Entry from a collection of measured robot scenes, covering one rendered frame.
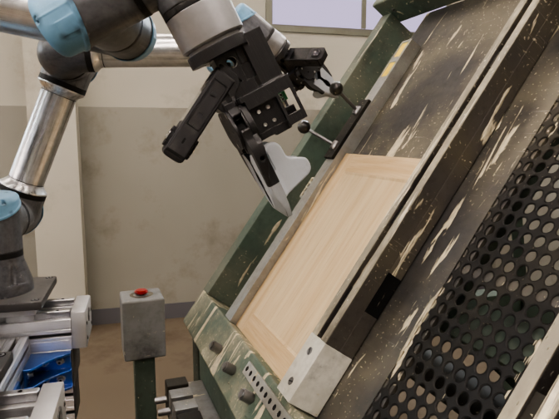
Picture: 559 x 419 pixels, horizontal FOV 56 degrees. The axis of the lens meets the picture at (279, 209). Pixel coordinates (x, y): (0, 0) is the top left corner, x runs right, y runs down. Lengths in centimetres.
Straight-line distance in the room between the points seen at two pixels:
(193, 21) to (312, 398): 70
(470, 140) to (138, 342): 107
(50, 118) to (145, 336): 66
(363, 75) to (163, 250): 261
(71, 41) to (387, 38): 137
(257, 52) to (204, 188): 342
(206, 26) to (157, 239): 350
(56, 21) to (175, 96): 339
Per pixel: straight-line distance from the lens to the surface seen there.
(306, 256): 133
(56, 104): 142
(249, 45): 60
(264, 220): 167
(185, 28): 58
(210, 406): 138
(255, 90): 58
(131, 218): 400
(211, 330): 150
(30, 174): 144
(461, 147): 106
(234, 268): 167
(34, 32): 77
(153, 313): 159
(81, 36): 61
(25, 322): 135
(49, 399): 94
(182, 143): 58
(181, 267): 408
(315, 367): 99
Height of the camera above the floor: 140
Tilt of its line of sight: 8 degrees down
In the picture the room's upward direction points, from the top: straight up
